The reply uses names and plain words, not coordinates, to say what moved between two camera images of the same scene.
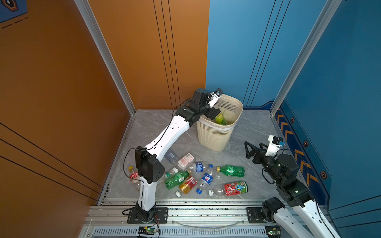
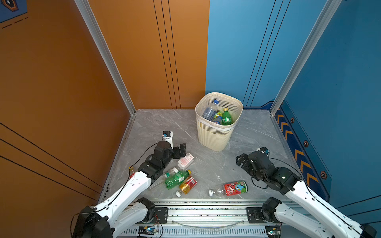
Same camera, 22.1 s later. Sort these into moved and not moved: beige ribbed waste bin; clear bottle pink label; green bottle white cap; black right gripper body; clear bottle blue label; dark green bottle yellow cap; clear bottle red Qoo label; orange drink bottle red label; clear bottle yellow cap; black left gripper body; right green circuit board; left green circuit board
Moved: dark green bottle yellow cap; black right gripper body; clear bottle blue label; black left gripper body
Not moved: clear bottle red Qoo label; left green circuit board; clear bottle pink label; clear bottle yellow cap; right green circuit board; beige ribbed waste bin; orange drink bottle red label; green bottle white cap
